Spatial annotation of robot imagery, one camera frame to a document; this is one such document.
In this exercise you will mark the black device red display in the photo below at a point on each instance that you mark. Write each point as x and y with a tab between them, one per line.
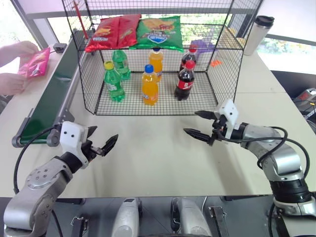
307	95

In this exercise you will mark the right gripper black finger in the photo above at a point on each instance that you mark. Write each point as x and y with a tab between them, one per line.
205	114
197	134

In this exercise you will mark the cola bottle red cap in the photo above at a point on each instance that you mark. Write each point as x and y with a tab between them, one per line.
188	58
184	84

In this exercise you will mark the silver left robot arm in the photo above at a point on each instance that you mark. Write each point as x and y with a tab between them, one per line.
32	192

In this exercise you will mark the white tumbler black lid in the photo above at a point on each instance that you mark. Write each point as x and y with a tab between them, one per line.
255	37

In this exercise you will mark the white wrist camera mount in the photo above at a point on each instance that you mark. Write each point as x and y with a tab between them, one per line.
230	113
71	138

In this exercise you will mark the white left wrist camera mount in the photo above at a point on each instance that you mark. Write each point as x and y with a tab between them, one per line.
71	138

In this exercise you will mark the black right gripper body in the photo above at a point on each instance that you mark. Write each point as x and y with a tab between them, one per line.
218	124

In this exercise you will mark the green soda bottle yellow cap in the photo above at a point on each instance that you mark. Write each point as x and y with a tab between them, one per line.
114	86

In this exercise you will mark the person's right hand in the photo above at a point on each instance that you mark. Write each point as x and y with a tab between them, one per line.
12	84

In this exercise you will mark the narrow red chips bag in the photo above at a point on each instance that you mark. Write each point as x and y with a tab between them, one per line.
127	29

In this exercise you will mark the pink chips bag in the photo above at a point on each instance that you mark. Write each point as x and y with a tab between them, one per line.
35	64

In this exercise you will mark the person's left forearm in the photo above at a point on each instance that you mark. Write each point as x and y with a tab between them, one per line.
6	55

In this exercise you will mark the wide red chips bag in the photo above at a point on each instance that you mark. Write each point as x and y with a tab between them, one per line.
103	34

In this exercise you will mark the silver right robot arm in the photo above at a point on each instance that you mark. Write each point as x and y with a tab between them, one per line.
284	158

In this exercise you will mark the small grey electronic box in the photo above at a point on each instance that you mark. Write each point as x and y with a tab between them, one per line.
59	47

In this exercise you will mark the black metal bracket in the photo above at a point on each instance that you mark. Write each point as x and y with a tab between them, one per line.
218	218
79	224

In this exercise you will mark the orange soda bottle blue cap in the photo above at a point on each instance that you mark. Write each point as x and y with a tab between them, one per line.
156	61
149	91

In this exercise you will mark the purple plastic object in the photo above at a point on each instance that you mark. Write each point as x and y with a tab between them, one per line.
202	45

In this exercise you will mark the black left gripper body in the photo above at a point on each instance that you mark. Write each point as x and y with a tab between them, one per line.
90	149

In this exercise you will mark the green conveyor belt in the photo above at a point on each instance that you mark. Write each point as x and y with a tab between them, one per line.
54	93

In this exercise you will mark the green chips bag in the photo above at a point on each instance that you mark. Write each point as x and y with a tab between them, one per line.
158	34

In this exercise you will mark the black side table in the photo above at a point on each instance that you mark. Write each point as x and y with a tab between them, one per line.
291	81

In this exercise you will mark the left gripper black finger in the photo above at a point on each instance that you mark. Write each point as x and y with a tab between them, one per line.
90	132
109	144

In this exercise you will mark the silver rounded housing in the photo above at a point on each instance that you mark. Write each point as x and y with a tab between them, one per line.
190	217
126	217

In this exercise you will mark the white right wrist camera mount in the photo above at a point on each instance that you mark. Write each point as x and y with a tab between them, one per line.
230	113

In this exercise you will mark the person's left hand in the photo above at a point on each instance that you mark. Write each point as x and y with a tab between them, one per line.
26	49

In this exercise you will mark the small orange object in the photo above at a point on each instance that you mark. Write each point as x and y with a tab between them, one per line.
216	63

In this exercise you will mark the grey window frame post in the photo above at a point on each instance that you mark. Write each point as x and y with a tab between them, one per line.
30	24

